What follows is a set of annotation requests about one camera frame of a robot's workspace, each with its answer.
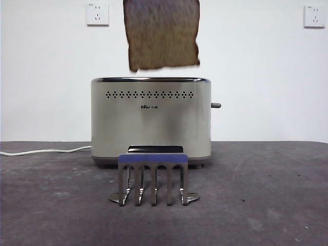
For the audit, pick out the grey toaster lever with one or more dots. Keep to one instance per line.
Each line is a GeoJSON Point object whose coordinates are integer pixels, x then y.
{"type": "Point", "coordinates": [216, 105]}

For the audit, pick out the brown seeded bread slice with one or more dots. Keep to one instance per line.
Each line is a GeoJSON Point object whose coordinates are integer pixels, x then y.
{"type": "Point", "coordinates": [161, 36]}

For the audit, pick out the cream and steel toaster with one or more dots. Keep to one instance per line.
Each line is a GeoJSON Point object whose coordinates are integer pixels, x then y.
{"type": "Point", "coordinates": [153, 125]}

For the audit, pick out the steel toast rack blue band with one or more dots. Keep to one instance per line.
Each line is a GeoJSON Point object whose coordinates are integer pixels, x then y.
{"type": "Point", "coordinates": [153, 159]}

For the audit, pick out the white wall socket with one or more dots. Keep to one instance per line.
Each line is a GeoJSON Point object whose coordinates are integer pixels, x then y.
{"type": "Point", "coordinates": [98, 15]}
{"type": "Point", "coordinates": [314, 17]}

